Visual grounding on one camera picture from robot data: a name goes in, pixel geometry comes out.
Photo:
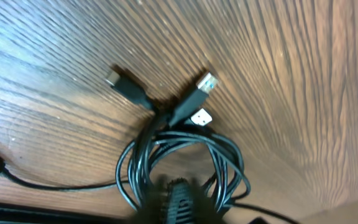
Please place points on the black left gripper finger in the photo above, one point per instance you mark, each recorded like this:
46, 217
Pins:
178, 205

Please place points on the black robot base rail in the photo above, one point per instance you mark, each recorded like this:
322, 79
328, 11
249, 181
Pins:
10, 213

